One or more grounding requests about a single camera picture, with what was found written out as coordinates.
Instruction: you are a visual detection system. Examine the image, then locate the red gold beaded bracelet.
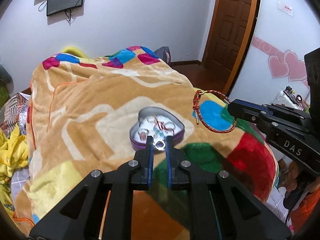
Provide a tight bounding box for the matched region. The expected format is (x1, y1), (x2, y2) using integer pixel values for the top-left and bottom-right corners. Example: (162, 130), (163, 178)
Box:
(192, 89), (237, 133)

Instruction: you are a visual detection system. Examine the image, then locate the gold ring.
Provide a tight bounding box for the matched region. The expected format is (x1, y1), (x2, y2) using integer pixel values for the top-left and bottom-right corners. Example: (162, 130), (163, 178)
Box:
(137, 128), (150, 140)

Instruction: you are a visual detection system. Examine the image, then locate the silver ring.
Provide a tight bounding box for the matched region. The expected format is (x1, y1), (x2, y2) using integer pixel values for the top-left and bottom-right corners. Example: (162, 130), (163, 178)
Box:
(153, 139), (167, 152)

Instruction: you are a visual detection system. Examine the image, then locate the white sticker-covered appliance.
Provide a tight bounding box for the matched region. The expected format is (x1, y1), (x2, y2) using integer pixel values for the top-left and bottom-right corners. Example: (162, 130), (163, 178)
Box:
(272, 86), (309, 112)

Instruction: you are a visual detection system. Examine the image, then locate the orange sleeve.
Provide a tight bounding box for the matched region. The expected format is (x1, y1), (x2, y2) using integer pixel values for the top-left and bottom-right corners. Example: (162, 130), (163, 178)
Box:
(290, 189), (320, 233)

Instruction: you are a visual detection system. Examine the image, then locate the white heart-decorated wardrobe door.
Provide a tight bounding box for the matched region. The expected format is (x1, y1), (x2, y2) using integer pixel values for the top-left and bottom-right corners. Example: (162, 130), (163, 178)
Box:
(229, 0), (319, 105)

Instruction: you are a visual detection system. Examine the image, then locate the yellow cartoon bed sheet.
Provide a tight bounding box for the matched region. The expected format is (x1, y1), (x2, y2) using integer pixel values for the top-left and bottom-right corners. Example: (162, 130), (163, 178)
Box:
(0, 124), (28, 217)

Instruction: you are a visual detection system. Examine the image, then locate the brown wooden door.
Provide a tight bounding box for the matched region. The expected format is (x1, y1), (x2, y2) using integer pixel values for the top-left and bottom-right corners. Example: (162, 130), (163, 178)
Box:
(204, 0), (252, 82)

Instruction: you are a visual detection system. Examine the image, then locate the colourful patchwork fleece blanket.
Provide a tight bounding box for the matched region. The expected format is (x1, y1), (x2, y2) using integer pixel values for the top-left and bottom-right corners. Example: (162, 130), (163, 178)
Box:
(14, 46), (279, 234)

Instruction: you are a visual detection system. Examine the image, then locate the purple heart-shaped tin box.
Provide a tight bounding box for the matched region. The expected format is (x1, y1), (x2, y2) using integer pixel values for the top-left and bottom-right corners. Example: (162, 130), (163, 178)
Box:
(130, 106), (185, 151)

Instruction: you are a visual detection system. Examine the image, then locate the grey bag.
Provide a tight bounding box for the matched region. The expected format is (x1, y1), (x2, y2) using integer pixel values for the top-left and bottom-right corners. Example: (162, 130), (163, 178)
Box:
(154, 46), (171, 66)

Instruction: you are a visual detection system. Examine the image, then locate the striped patterned cloth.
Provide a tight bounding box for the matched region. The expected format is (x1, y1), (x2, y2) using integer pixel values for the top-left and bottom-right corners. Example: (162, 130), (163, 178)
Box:
(1, 93), (30, 137)

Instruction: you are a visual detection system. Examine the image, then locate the pile of clothes and boxes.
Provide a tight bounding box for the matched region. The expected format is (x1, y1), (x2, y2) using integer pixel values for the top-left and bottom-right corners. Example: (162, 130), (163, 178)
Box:
(0, 65), (12, 107)

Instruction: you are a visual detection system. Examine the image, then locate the yellow pillow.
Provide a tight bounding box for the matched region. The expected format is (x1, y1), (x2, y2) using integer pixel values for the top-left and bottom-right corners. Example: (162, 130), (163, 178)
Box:
(61, 46), (88, 59)

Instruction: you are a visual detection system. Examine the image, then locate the red white wall label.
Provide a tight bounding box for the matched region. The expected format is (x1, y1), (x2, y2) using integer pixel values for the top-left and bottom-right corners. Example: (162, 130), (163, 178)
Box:
(278, 1), (293, 17)

